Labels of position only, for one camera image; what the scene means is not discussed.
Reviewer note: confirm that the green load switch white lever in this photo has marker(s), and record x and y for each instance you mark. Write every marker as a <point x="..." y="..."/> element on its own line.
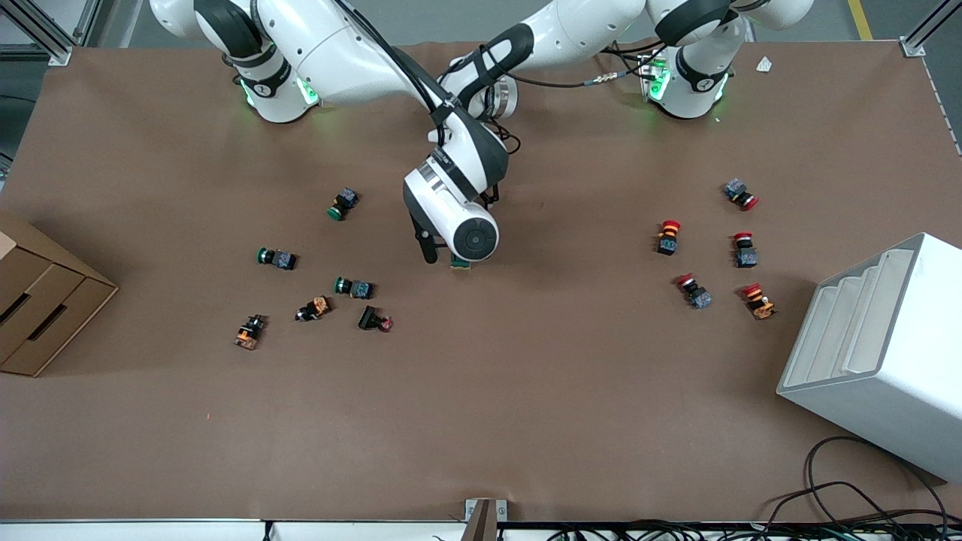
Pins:
<point x="461" y="263"/>

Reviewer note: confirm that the red mushroom button orange body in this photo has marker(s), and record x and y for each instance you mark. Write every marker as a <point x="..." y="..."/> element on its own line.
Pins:
<point x="759" y="302"/>

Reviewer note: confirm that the green push button blue body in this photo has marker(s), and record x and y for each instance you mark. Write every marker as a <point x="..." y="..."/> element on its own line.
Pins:
<point x="278" y="258"/>
<point x="343" y="203"/>

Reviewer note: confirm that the aluminium frame profile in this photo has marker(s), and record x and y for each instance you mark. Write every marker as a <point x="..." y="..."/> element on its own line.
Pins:
<point x="913" y="46"/>
<point x="37" y="30"/>

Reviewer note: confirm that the red mushroom push button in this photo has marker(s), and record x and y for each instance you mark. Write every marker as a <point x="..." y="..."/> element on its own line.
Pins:
<point x="740" y="194"/>
<point x="745" y="252"/>
<point x="695" y="291"/>

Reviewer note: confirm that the brown paper table cover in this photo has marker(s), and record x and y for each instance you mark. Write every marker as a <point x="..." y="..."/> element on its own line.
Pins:
<point x="526" y="391"/>

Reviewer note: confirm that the small white paper scrap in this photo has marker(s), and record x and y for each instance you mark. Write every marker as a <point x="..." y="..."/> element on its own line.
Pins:
<point x="764" y="64"/>

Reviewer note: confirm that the white slotted organizer box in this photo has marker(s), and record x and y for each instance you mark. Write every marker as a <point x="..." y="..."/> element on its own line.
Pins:
<point x="894" y="376"/>

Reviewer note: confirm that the black square button red terminal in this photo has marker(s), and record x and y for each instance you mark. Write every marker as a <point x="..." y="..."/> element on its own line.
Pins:
<point x="373" y="318"/>

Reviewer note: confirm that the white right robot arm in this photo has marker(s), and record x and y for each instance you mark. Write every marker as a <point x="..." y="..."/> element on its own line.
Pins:
<point x="338" y="52"/>

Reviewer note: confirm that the brown cardboard box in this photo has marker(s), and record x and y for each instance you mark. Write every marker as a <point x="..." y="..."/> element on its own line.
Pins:
<point x="45" y="300"/>

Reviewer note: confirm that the metal bracket post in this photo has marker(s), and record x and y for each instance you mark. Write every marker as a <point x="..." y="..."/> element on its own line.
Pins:
<point x="485" y="518"/>

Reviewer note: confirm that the black button orange body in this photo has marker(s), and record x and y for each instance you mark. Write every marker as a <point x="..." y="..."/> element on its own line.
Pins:
<point x="314" y="309"/>
<point x="249" y="332"/>

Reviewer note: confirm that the black blue switch block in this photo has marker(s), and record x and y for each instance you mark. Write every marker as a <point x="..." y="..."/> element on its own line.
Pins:
<point x="355" y="288"/>

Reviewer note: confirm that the white table edge rail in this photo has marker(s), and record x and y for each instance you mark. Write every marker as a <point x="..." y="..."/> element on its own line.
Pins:
<point x="150" y="532"/>

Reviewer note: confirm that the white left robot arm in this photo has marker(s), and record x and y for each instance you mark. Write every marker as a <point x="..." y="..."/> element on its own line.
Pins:
<point x="586" y="26"/>

